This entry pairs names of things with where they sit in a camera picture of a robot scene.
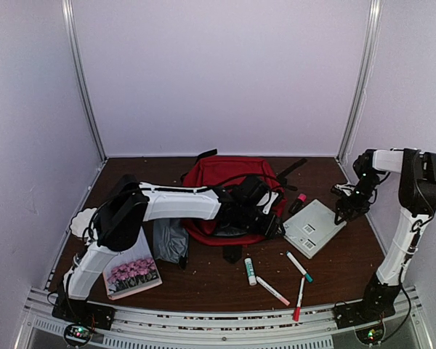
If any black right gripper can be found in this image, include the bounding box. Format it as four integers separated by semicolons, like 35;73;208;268
335;172;380;224

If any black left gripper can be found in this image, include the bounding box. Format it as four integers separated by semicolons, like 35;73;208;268
238;202;286;240

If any grey shrink-wrapped book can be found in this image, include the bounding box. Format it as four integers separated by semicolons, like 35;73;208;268
283;199;347;259

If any red backpack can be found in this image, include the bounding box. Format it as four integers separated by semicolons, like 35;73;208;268
181;150;307;264

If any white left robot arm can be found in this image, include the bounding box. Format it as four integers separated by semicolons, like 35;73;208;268
57;174;283;323

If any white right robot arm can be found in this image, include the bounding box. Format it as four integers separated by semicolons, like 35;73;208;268
331;148;436;321

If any black pink highlighter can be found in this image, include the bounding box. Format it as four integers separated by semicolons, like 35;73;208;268
288;193;307;214

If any white glue stick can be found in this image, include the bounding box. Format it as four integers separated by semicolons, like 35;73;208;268
244;257;257;286

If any teal capped white marker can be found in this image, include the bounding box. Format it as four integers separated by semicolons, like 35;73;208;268
286;251;313;283

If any pink capped white marker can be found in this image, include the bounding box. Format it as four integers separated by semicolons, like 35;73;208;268
256;276;290;306

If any grey pencil pouch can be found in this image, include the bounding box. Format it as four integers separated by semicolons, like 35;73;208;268
153;218;189;270

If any red capped white marker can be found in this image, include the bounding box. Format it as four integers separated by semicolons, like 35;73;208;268
293;276;306;322

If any flower cover book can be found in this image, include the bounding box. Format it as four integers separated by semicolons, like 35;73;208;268
102;228;163;300

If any scalloped white bowl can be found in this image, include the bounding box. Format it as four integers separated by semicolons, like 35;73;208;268
70;208;98;241

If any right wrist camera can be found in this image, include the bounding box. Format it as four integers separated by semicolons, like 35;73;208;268
331;183;355;197

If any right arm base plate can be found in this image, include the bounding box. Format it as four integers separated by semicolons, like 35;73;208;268
333;300;395;329

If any right aluminium frame post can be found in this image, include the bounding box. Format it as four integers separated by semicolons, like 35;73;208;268
336;0;383;165

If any aluminium frame post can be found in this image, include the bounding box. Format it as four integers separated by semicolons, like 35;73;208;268
62;0;108;161
336;0;383;165

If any front aluminium rail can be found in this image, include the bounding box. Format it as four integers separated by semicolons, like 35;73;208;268
11;287;436;348

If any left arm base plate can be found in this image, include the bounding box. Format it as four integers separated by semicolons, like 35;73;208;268
52;298;115;330

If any left aluminium frame post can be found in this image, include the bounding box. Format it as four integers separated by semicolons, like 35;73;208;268
62;0;108;161

